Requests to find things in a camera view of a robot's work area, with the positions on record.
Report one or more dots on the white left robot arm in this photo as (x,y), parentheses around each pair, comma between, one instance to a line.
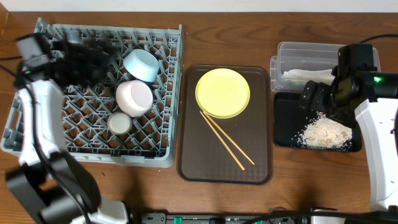
(49,183)

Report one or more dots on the pink white bowl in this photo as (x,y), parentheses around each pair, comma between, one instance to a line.
(134,98)

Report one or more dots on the light blue bowl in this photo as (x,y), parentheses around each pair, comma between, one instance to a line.
(142,65)

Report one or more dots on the yellow plate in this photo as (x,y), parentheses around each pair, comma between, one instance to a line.
(222,93)

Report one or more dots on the rice grains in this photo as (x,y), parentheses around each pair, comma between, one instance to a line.
(324,133)

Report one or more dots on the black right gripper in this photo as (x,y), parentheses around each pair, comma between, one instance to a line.
(320,89)

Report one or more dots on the wooden chopstick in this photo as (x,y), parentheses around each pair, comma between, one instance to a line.
(230,140)
(222,141)

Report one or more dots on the white napkin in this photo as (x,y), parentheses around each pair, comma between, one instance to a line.
(318,76)

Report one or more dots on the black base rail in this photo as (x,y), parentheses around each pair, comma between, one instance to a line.
(278,215)

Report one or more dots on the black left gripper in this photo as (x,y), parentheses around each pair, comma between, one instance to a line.
(86,58)

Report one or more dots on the clear plastic waste bin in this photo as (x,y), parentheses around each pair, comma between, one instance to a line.
(300,55)

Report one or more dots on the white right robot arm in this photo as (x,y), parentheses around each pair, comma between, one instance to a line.
(378,125)

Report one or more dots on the grey dishwasher rack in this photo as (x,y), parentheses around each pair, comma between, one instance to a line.
(152,138)

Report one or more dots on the brown serving tray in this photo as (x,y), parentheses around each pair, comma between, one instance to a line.
(203,157)

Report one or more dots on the black plastic tray bin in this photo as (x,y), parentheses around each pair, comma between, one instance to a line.
(289,120)

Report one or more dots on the small white cup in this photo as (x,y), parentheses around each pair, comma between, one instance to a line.
(119,123)

